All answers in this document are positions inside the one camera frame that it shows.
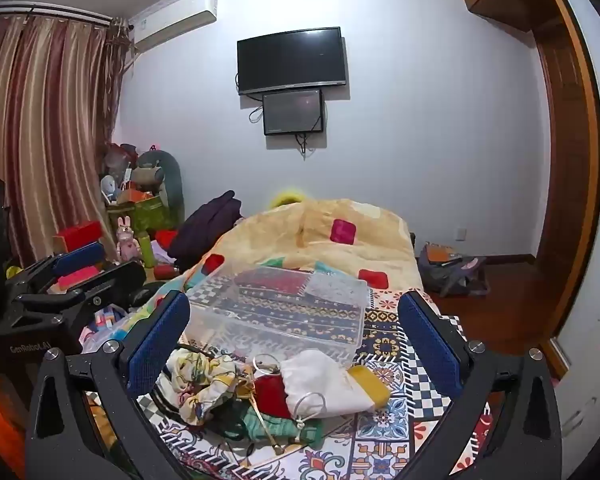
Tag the red box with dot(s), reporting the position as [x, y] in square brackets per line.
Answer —
[77, 236]

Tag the green patterned cloth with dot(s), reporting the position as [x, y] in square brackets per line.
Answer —
[260, 425]

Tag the brown wooden wardrobe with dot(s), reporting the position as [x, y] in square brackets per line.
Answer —
[570, 160]

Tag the pink box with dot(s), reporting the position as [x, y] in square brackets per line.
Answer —
[75, 278]

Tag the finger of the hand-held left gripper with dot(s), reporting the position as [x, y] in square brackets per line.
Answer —
[80, 257]
[115, 280]

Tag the black wall television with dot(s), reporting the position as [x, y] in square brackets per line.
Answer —
[292, 60]

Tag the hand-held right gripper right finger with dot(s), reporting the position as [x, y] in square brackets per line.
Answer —
[430, 347]

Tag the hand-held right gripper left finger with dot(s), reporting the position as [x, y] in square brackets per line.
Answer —
[157, 345]

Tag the red soft pouch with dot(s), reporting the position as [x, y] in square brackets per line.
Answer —
[272, 395]

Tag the white air conditioner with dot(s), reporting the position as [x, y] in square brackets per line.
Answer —
[175, 20]

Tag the yellow patchwork quilt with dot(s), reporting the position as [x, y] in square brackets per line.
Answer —
[280, 240]

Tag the green bottle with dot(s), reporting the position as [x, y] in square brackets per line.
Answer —
[147, 252]

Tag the small black wall monitor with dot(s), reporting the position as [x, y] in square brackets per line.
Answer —
[292, 112]

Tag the green gift bag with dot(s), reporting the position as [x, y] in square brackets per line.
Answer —
[145, 215]

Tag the pink bunny toy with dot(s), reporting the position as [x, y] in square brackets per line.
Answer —
[126, 240]

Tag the yellow soft pouch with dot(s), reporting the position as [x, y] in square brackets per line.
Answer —
[370, 385]

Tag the dark purple clothing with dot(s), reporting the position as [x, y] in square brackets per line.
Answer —
[205, 230]

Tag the white curtain rail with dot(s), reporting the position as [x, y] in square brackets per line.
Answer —
[55, 12]

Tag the floral fabric scrunchie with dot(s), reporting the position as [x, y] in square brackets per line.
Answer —
[200, 380]

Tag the yellow plush toy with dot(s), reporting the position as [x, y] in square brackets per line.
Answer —
[287, 196]

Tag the gold metal hairpin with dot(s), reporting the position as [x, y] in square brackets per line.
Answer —
[267, 432]

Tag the white door with stickers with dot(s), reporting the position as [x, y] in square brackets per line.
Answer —
[590, 385]

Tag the grey backpack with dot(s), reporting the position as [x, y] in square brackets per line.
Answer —
[450, 270]

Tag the clear plastic storage box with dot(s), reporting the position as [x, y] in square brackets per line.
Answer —
[280, 330]

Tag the red striped curtain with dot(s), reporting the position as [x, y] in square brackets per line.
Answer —
[45, 125]

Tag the white wall socket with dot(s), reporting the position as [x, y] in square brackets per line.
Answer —
[461, 234]

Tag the orange cloth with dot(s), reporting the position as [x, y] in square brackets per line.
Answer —
[0, 435]

